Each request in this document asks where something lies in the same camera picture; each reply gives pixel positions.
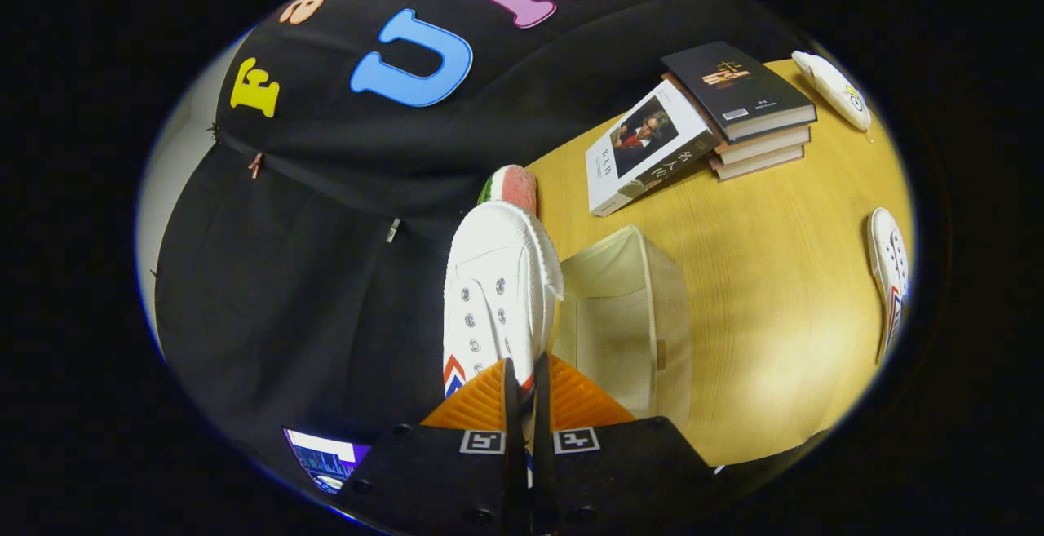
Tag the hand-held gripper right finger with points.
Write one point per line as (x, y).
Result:
(542, 471)

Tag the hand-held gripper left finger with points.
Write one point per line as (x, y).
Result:
(511, 471)

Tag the beige fabric storage box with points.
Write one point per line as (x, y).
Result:
(620, 340)

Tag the white striped canvas shoe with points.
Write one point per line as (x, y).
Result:
(889, 267)
(497, 275)

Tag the lit computer screen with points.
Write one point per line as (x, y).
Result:
(326, 458)

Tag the silver clip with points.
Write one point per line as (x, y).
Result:
(393, 230)

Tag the watermelon slice toy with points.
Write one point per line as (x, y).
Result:
(514, 185)

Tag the black backdrop cloth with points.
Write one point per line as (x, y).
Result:
(285, 291)

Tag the white portrait cover book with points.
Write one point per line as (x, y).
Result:
(644, 152)

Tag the copper clip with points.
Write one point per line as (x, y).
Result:
(256, 166)

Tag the black cover book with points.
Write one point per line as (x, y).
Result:
(734, 87)

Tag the white plush toy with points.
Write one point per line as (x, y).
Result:
(832, 87)

